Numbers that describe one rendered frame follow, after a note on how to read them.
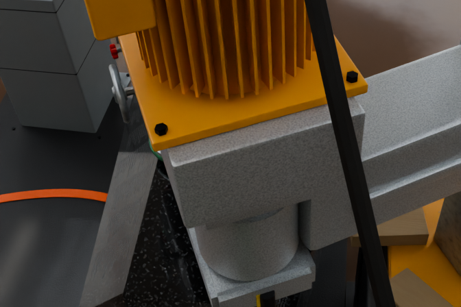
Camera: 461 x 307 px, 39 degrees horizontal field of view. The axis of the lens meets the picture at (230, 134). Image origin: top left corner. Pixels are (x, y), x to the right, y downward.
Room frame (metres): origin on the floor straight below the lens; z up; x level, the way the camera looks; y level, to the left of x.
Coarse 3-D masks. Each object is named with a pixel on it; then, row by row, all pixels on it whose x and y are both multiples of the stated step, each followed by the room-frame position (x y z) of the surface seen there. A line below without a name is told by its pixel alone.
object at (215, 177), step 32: (256, 128) 0.55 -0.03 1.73; (288, 128) 0.55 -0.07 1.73; (320, 128) 0.55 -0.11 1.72; (192, 160) 0.51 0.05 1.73; (224, 160) 0.52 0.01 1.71; (256, 160) 0.53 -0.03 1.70; (288, 160) 0.54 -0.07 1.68; (320, 160) 0.55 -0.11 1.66; (192, 192) 0.51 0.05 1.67; (224, 192) 0.52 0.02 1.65; (256, 192) 0.53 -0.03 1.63; (288, 192) 0.54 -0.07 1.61; (192, 224) 0.51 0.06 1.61
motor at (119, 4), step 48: (96, 0) 0.58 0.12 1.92; (144, 0) 0.59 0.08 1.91; (192, 0) 0.61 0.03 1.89; (240, 0) 0.60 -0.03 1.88; (288, 0) 0.61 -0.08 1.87; (144, 48) 0.65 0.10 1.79; (192, 48) 0.59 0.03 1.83; (240, 48) 0.60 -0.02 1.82; (288, 48) 0.61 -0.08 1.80; (144, 96) 0.61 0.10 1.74; (192, 96) 0.60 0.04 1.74; (240, 96) 0.60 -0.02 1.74; (288, 96) 0.59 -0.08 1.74
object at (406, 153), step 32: (416, 64) 0.88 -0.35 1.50; (448, 64) 0.87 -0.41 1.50; (384, 96) 0.81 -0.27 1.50; (416, 96) 0.80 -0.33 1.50; (448, 96) 0.79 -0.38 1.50; (384, 128) 0.73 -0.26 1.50; (416, 128) 0.72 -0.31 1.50; (448, 128) 0.72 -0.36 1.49; (384, 160) 0.68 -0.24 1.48; (416, 160) 0.70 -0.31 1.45; (448, 160) 0.72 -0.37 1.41; (320, 192) 0.64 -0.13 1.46; (384, 192) 0.67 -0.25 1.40; (416, 192) 0.70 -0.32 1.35; (448, 192) 0.73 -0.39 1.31; (320, 224) 0.64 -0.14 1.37; (352, 224) 0.66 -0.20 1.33
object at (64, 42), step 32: (0, 0) 2.31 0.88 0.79; (32, 0) 2.27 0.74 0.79; (64, 0) 2.34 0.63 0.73; (0, 32) 2.33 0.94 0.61; (32, 32) 2.29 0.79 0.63; (64, 32) 2.26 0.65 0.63; (0, 64) 2.35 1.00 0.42; (32, 64) 2.30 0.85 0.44; (64, 64) 2.26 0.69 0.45; (96, 64) 2.43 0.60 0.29; (32, 96) 2.32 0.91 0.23; (64, 96) 2.28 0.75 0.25; (96, 96) 2.35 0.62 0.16; (64, 128) 2.29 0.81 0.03; (96, 128) 2.26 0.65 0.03
